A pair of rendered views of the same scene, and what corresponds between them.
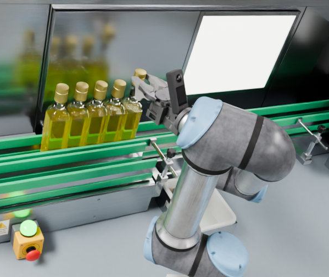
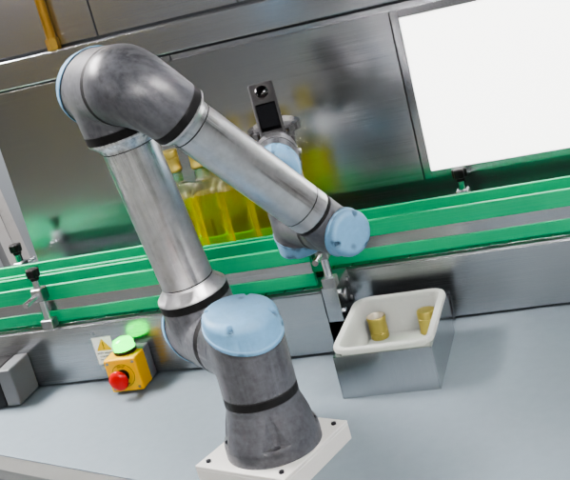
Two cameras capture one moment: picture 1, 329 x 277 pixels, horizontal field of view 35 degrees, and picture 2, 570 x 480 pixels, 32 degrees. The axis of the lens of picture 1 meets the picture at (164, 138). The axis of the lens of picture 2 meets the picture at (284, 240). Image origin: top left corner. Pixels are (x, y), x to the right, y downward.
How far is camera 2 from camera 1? 159 cm
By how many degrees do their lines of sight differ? 55
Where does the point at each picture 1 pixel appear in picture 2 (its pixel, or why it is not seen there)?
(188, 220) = (150, 250)
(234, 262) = (222, 322)
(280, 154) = (109, 77)
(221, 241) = (234, 301)
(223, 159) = (84, 113)
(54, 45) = not seen: hidden behind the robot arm
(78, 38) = (212, 93)
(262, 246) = (497, 401)
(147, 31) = (310, 64)
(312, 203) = not seen: outside the picture
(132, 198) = (290, 319)
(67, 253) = (175, 391)
